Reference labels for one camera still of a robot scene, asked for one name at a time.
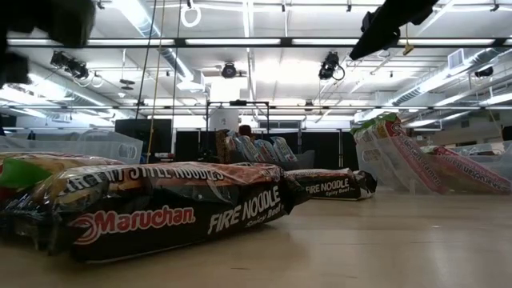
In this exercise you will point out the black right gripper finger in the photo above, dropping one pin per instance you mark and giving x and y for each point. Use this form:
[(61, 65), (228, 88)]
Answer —
[(374, 38), (380, 45)]

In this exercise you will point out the black Fire Noodle pack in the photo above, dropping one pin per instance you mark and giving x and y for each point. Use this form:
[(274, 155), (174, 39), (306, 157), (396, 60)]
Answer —
[(332, 188), (180, 228)]

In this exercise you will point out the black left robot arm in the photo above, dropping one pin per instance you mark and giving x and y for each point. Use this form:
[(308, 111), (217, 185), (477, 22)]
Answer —
[(52, 20)]

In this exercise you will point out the hanging yellow hook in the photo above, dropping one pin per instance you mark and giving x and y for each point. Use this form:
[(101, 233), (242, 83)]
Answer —
[(408, 50)]

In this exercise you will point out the black ceiling spotlight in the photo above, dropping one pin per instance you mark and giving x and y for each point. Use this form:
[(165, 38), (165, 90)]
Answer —
[(74, 68), (484, 72), (229, 70), (330, 64)]

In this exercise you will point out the white air vent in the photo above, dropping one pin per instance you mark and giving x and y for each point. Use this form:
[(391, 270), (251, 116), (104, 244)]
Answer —
[(456, 58)]

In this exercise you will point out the centre bin with noodle packs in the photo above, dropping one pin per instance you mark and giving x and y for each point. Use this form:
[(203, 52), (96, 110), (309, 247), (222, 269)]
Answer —
[(328, 150)]

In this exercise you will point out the person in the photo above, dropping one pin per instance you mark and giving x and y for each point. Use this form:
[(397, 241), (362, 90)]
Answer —
[(245, 130)]

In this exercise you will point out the black overhead light bar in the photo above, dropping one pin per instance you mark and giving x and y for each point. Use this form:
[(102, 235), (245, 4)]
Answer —
[(180, 41)]

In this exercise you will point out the black screen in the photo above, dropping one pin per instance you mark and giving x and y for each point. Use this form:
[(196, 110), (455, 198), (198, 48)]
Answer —
[(136, 136)]

